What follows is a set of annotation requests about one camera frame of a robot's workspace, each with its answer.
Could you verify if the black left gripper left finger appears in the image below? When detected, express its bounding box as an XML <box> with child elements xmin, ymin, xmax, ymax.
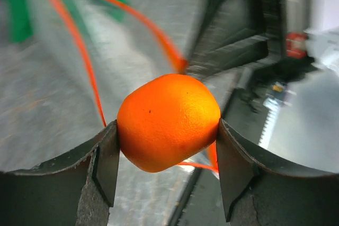
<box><xmin>1</xmin><ymin>122</ymin><xmax>120</xmax><ymax>225</ymax></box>

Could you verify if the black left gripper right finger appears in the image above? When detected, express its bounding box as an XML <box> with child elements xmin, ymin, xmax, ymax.
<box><xmin>217</xmin><ymin>120</ymin><xmax>338</xmax><ymax>225</ymax></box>

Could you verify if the clear zip top bag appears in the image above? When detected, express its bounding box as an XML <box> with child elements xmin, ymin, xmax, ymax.
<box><xmin>0</xmin><ymin>0</ymin><xmax>220</xmax><ymax>176</ymax></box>

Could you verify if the orange plastic orange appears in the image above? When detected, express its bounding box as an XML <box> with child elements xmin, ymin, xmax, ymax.
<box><xmin>117</xmin><ymin>74</ymin><xmax>221</xmax><ymax>173</ymax></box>

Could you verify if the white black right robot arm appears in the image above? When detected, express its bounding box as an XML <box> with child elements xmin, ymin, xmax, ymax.
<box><xmin>185</xmin><ymin>0</ymin><xmax>313</xmax><ymax>80</ymax></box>

